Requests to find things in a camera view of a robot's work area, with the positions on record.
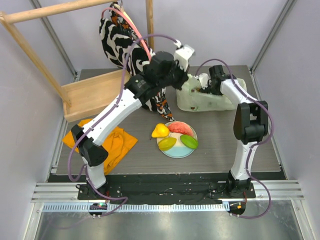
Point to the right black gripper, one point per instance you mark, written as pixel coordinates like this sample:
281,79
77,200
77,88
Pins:
208,88

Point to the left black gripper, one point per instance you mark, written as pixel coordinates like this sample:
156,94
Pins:
183,76

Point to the green avocado print plastic bag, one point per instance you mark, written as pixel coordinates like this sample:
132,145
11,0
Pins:
190,99

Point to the red fake watermelon slice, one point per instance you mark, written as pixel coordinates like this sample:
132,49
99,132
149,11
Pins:
181,128

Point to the yellow fake pear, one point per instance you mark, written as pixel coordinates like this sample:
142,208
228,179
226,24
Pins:
160,131

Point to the green fake fruit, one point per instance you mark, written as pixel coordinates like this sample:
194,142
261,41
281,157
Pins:
189,141

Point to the cream and blue ceramic plate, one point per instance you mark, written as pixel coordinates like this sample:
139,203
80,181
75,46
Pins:
179,150

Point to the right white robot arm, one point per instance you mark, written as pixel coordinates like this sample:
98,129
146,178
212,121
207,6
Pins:
250,126

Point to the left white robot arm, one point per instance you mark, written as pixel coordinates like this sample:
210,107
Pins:
90,137

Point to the zebra print tote bag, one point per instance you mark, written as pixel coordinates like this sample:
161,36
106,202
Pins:
117,36

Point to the wooden tray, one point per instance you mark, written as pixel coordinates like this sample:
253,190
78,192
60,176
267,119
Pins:
90,96

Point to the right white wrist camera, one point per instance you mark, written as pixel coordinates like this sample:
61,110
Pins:
203,79

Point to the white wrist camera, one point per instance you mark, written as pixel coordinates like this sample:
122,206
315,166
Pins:
203,79
182,55

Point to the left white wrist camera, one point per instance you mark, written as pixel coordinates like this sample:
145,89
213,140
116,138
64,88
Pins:
182,55

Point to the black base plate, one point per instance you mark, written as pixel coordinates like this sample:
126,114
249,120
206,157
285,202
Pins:
170,189

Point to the white slotted cable duct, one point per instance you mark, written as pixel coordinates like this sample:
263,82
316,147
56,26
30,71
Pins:
137,208

